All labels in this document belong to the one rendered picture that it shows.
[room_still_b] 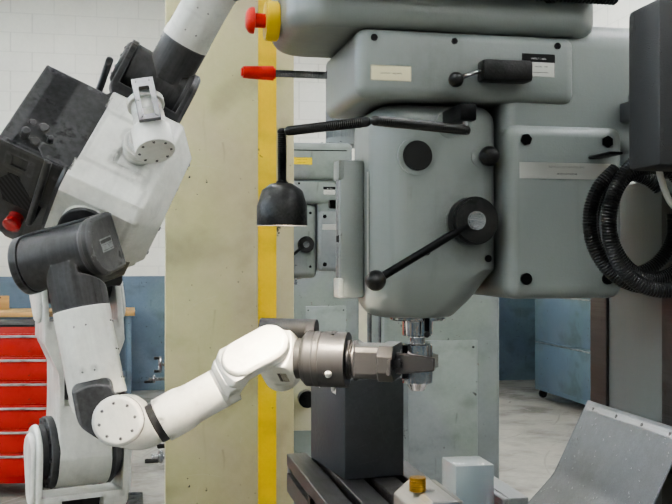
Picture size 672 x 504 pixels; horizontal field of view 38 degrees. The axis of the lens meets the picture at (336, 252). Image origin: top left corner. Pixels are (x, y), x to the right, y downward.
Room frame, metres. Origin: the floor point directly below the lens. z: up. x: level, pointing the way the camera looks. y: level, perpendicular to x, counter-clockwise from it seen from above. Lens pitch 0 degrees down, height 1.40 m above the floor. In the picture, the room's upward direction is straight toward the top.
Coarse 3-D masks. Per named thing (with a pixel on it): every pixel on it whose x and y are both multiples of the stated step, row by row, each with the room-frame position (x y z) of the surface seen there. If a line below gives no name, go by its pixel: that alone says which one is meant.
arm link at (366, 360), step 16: (320, 336) 1.53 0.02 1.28; (336, 336) 1.53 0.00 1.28; (320, 352) 1.52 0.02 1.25; (336, 352) 1.51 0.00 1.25; (352, 352) 1.52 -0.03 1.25; (368, 352) 1.50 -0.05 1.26; (384, 352) 1.48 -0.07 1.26; (320, 368) 1.51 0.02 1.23; (336, 368) 1.51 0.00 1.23; (352, 368) 1.52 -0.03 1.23; (368, 368) 1.50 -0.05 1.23; (384, 368) 1.48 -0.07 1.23; (320, 384) 1.53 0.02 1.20; (336, 384) 1.53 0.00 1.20
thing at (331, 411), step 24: (360, 384) 1.83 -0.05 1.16; (384, 384) 1.85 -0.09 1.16; (312, 408) 2.02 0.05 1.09; (336, 408) 1.87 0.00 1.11; (360, 408) 1.83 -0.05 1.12; (384, 408) 1.85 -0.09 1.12; (312, 432) 2.02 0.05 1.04; (336, 432) 1.87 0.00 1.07; (360, 432) 1.83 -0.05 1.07; (384, 432) 1.85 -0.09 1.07; (312, 456) 2.02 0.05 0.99; (336, 456) 1.87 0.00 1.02; (360, 456) 1.83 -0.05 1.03; (384, 456) 1.85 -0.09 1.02
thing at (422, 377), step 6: (414, 354) 1.50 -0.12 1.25; (420, 354) 1.50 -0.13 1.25; (426, 354) 1.51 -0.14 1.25; (420, 372) 1.50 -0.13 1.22; (426, 372) 1.51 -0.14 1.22; (402, 378) 1.52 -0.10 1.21; (408, 378) 1.51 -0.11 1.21; (414, 378) 1.50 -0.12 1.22; (420, 378) 1.50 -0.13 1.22; (426, 378) 1.51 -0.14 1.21
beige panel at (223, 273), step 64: (256, 0) 3.20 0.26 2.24; (256, 64) 3.20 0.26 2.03; (192, 128) 3.16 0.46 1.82; (256, 128) 3.20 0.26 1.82; (192, 192) 3.16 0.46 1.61; (256, 192) 3.20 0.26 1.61; (192, 256) 3.16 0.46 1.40; (256, 256) 3.20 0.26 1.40; (192, 320) 3.16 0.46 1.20; (256, 320) 3.20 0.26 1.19; (256, 384) 3.20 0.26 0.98; (192, 448) 3.16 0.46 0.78; (256, 448) 3.20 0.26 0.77
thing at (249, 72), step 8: (248, 72) 1.56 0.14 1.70; (256, 72) 1.56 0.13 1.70; (264, 72) 1.57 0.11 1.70; (272, 72) 1.57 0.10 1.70; (280, 72) 1.58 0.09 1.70; (288, 72) 1.58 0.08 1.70; (296, 72) 1.58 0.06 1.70; (304, 72) 1.59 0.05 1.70; (312, 72) 1.59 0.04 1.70; (320, 72) 1.59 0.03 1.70; (272, 80) 1.58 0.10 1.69
